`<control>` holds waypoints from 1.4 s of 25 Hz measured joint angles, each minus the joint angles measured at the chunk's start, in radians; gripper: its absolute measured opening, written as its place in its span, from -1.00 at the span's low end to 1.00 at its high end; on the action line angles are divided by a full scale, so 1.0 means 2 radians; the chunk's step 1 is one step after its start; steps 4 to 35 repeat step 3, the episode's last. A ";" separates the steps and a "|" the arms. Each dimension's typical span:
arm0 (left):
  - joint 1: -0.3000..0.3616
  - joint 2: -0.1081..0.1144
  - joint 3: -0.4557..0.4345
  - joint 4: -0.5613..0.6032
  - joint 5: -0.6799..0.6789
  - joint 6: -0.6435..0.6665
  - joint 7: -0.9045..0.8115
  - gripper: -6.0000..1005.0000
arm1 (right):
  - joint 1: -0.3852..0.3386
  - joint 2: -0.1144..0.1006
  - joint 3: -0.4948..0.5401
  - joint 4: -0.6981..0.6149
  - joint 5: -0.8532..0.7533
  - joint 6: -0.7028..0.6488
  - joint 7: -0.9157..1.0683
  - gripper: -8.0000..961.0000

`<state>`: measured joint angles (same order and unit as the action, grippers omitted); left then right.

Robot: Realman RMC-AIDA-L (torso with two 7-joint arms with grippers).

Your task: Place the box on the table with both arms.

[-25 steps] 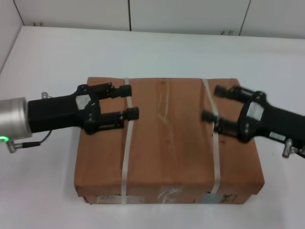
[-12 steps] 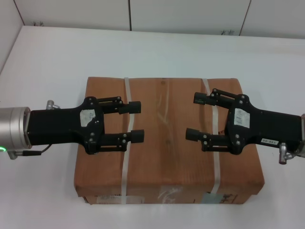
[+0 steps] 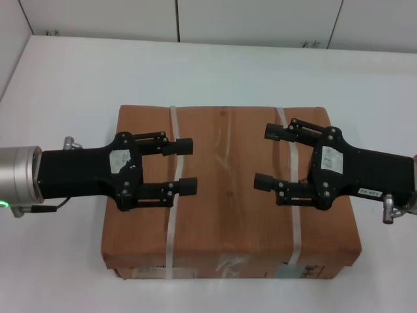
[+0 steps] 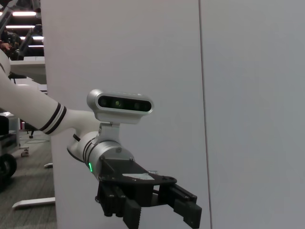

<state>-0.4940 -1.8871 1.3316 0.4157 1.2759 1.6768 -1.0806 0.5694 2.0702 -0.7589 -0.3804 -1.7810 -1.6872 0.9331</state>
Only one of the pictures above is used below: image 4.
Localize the black wheeled cart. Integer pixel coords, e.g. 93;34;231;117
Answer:
0;114;20;193

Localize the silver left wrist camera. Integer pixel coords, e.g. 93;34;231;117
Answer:
86;89;155;146

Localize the black office chair caster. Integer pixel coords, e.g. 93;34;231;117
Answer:
25;123;37;139

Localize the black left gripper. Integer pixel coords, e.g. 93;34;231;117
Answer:
96;156;203;229

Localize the white office desk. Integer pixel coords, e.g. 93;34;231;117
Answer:
9;56;48;92

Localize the grey cable on floor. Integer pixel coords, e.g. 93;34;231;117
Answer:
20;137;51;144

